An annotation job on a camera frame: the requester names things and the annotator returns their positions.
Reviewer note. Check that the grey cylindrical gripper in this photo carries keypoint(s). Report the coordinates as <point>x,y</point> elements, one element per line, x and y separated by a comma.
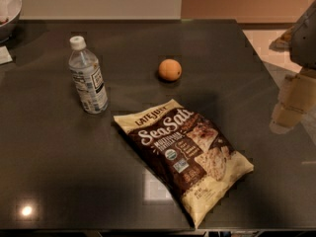
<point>304,43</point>

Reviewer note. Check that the clear plastic water bottle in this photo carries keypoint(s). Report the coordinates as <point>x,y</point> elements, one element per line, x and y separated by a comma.
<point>87,76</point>

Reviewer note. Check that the white paper napkin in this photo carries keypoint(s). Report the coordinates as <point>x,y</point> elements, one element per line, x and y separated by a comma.
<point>5,56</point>

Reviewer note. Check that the grey metal bowl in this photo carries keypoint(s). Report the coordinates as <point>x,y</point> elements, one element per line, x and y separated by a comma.
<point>9,16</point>

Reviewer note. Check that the brown sea salt chip bag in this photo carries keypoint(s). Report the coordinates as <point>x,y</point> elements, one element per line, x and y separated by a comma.
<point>188,153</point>

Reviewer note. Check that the orange fruit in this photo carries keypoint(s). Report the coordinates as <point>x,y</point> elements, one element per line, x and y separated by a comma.
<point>170,70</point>

